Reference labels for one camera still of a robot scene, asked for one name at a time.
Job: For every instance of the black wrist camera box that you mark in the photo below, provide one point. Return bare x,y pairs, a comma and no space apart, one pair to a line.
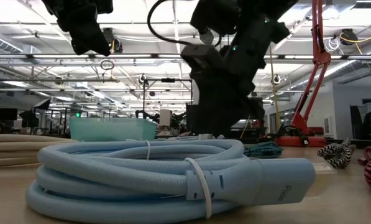
200,57

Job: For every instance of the teal plastic bin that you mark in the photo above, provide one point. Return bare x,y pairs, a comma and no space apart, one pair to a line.
110,129

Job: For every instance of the black background monitor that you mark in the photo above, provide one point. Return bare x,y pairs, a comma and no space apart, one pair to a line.
5,114

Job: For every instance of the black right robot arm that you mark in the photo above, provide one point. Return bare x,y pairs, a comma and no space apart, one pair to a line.
253,37

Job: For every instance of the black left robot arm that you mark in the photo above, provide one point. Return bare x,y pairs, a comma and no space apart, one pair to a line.
51,4

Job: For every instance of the black background rig stand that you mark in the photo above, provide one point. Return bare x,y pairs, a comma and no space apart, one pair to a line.
168,80

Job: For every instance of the red desk lamp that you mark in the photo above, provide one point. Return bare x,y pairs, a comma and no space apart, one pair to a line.
320,57

